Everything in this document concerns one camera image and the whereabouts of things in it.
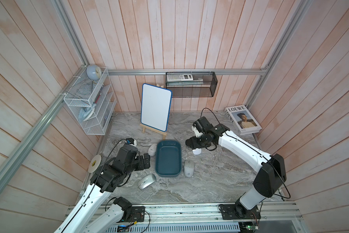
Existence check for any white slim mouse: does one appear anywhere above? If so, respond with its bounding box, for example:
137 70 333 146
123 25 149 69
192 149 202 155

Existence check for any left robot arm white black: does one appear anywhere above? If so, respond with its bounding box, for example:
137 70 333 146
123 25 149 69
55 144 151 233

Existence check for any white wire wall shelf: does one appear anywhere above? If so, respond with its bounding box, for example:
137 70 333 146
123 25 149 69
64 67 117 136

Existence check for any aluminium front rail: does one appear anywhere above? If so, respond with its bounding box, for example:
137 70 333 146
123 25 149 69
61 201 304 226

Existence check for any white iron on shelf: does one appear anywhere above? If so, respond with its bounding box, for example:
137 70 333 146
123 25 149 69
78 104 96 123

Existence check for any pale blue desk clock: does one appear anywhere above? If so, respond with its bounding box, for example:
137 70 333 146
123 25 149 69
87 65 102 81

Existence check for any silver mouse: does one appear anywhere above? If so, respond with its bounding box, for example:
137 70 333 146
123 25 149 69
138 174 157 190

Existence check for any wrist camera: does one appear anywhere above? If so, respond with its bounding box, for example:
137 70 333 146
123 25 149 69
125 138 137 147
192 116 213 137

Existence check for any white round mouse with logo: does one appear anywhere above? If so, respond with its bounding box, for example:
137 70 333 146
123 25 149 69
148 144 157 156

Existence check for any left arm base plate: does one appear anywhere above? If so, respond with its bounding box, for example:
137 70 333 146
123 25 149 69
119 206 145 223

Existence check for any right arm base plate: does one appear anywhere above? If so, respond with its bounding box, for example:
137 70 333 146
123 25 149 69
218 204 261 220

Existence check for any wooden easel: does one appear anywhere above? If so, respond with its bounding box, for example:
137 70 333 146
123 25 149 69
140 123 168 140

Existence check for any black mesh wall basket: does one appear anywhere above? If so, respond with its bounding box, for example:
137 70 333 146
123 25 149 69
165 71 218 98

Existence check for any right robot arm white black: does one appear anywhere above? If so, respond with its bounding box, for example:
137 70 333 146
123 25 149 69
186 123 286 219

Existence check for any white calculator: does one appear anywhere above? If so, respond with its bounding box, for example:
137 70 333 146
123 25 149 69
166 73 193 82

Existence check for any whiteboard with blue frame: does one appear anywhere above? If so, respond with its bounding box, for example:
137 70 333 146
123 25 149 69
141 83 172 132

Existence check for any grey white mouse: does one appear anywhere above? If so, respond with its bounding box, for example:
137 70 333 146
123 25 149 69
184 160 195 178

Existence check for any LOEWE book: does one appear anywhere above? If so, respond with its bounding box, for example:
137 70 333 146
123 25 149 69
225 105 262 136

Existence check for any teal storage box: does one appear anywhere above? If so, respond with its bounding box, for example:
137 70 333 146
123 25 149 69
155 140 182 178

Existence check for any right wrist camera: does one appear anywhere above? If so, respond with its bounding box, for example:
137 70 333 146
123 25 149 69
192 116 213 137

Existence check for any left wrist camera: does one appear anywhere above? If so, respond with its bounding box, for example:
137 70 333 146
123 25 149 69
125 138 137 147

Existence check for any white tape roll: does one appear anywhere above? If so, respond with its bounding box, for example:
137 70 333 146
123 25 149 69
87 154 102 173

